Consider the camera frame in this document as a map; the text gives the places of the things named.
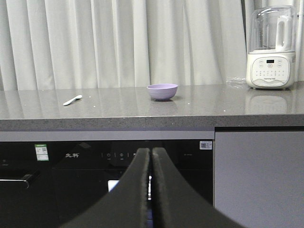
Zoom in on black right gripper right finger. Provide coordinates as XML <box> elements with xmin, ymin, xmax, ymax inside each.
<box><xmin>152</xmin><ymin>147</ymin><xmax>241</xmax><ymax>228</ymax></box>

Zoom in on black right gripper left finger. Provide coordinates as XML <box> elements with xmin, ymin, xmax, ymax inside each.
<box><xmin>62</xmin><ymin>148</ymin><xmax>150</xmax><ymax>228</ymax></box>

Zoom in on purple plastic bowl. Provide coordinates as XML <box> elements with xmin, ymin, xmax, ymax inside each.
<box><xmin>146</xmin><ymin>84</ymin><xmax>178</xmax><ymax>100</ymax></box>

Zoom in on light green plastic spoon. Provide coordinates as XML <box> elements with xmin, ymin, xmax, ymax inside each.
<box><xmin>63</xmin><ymin>95</ymin><xmax>83</xmax><ymax>106</ymax></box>

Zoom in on black disinfection cabinet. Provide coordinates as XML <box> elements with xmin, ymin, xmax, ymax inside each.
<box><xmin>48</xmin><ymin>140</ymin><xmax>213</xmax><ymax>223</ymax></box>

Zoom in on grey cabinet door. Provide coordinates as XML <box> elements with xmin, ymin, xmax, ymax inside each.
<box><xmin>214</xmin><ymin>131</ymin><xmax>304</xmax><ymax>228</ymax></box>

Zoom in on black built-in dishwasher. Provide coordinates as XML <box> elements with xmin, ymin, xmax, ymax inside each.
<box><xmin>0</xmin><ymin>142</ymin><xmax>58</xmax><ymax>228</ymax></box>

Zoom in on clear plastic wrap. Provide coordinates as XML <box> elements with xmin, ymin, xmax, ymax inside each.
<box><xmin>226</xmin><ymin>77</ymin><xmax>247</xmax><ymax>89</ymax></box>

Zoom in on white blender appliance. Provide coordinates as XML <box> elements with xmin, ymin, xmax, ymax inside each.
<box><xmin>246</xmin><ymin>5</ymin><xmax>296</xmax><ymax>89</ymax></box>

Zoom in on white curtain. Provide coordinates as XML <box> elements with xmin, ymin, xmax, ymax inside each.
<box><xmin>0</xmin><ymin>0</ymin><xmax>300</xmax><ymax>91</ymax></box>

